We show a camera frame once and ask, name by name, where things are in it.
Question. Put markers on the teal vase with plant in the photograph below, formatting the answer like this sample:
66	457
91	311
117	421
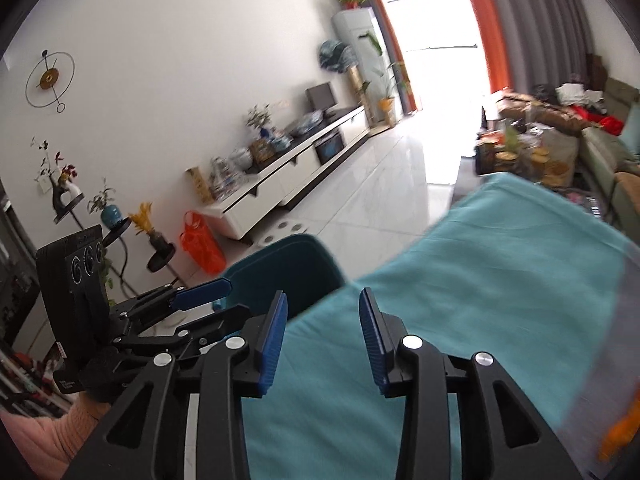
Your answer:
110	215

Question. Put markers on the blue cushion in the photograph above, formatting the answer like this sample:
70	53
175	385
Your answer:
632	130

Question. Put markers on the green brown sofa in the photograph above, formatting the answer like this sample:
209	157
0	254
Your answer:
597	152

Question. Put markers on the tall plant yellow pot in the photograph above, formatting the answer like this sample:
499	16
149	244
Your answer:
387	112

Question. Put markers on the white black TV cabinet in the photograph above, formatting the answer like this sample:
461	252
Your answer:
260	205

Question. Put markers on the small plant in vase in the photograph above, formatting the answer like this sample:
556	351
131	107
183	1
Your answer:
260	120

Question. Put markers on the clear wrapped ornament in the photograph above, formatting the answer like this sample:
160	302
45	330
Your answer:
224	177

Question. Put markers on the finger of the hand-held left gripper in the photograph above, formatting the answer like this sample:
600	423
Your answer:
220	324
202	294

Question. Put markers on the white standing air conditioner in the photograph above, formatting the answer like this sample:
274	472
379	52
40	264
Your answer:
357	30

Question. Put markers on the large balcony window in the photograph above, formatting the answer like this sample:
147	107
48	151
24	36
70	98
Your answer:
440	20

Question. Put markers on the yellow box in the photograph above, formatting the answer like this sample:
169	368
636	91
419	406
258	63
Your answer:
200	185

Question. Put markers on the blue white porcelain jar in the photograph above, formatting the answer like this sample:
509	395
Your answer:
281	139

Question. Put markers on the standing fan patterned cover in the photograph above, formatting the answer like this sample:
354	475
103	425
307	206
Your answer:
332	55

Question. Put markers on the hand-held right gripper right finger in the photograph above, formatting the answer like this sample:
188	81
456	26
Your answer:
374	345

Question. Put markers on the red cloth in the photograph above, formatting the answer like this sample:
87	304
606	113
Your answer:
607	124

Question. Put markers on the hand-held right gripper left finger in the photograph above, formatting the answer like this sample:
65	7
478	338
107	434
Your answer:
270	350

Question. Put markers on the wooden framed ornament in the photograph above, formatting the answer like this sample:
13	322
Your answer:
262	152

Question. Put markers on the black monitor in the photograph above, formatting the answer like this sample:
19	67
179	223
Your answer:
320	96

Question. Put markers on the grey orange striped curtain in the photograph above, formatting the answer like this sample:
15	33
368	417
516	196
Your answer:
382	10

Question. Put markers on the red flower arrangement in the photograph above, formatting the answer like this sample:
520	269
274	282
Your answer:
64	176

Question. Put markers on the white ceramic jar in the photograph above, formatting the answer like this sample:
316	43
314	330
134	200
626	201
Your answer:
241	160

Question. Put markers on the dark shelf unit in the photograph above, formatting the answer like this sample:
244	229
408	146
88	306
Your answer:
20	310

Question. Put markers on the yellow dried flower vase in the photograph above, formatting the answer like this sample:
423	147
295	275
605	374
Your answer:
156	237

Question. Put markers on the orange plastic bag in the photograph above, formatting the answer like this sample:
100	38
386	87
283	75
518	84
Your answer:
200	247

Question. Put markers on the person's left forearm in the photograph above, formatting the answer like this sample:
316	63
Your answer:
40	440

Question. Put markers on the black tiered plant stand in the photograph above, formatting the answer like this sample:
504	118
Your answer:
160	259

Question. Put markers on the white clothes pile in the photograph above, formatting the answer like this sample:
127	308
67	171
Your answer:
575	94

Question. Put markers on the black bag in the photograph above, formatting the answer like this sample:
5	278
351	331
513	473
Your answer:
545	92

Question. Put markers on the glass coffee table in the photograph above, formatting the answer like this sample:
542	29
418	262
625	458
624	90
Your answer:
580	195

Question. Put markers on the teal plastic bin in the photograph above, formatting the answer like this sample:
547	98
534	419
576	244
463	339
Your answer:
300	270

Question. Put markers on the white panel round holes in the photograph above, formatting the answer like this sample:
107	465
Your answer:
295	232

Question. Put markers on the clear plastic bag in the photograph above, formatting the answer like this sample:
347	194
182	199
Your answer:
307	124

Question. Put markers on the brown boxes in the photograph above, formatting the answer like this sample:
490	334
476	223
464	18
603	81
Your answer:
596	67

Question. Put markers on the beige paper bag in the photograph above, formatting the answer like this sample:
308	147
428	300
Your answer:
560	155

